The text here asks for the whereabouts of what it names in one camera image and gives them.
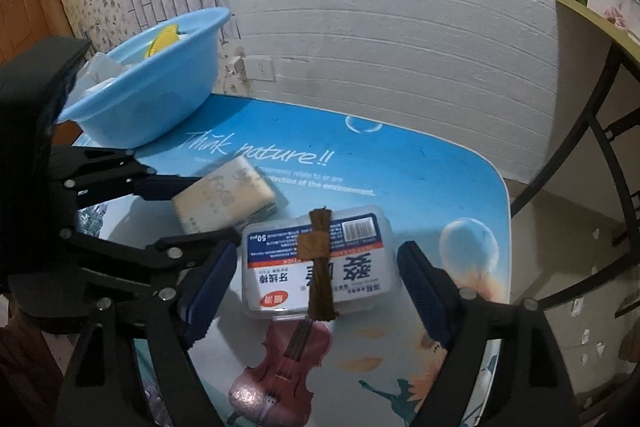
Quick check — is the clear bag of sticks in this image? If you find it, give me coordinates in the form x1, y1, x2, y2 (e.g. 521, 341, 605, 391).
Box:
72, 52, 136, 98

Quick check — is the clear floss pick box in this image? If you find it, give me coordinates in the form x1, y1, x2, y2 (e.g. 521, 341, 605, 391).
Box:
242, 206, 399, 321

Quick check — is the white plush with yellow hood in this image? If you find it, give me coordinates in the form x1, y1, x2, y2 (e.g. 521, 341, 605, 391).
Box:
144, 24, 180, 58

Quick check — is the brown hair tie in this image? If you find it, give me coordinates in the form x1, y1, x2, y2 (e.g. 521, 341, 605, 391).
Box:
296, 206, 341, 322

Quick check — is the blue plastic basin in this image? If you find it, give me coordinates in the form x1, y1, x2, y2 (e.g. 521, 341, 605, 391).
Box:
58, 8, 231, 148

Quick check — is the brown wooden door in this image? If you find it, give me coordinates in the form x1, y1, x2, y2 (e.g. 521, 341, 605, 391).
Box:
0, 0, 74, 63

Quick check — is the wooden side desk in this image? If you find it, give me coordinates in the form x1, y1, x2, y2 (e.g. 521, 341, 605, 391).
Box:
511, 0, 639, 310

